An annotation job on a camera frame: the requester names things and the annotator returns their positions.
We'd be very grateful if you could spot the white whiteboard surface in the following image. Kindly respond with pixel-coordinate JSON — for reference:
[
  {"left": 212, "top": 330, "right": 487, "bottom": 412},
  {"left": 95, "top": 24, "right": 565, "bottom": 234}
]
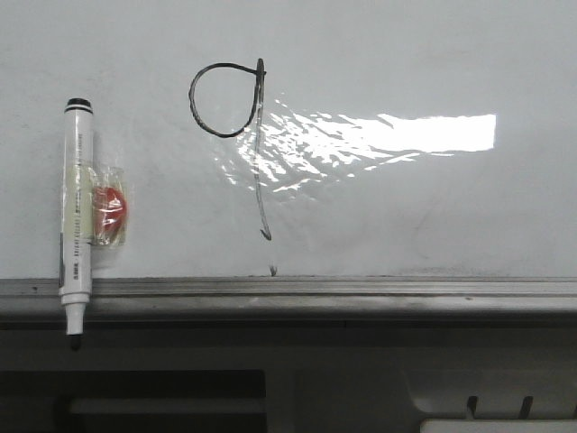
[{"left": 1, "top": 1, "right": 576, "bottom": 278}]

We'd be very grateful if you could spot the aluminium whiteboard frame rail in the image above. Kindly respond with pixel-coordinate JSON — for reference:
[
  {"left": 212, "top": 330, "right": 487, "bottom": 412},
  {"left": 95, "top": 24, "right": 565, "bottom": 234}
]
[{"left": 0, "top": 275, "right": 577, "bottom": 329}]

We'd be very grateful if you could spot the red magnet taped to marker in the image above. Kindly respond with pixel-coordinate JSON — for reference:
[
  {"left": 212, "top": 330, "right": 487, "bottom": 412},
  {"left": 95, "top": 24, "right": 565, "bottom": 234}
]
[{"left": 91, "top": 165, "right": 129, "bottom": 248}]

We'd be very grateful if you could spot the white whiteboard marker pen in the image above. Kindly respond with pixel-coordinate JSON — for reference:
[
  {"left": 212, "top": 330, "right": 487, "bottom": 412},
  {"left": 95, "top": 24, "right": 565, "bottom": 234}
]
[{"left": 59, "top": 97, "right": 94, "bottom": 351}]

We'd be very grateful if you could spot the white cabinet below whiteboard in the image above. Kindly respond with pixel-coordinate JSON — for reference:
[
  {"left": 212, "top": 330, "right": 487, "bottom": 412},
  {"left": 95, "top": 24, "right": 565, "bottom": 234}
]
[{"left": 1, "top": 327, "right": 576, "bottom": 432}]

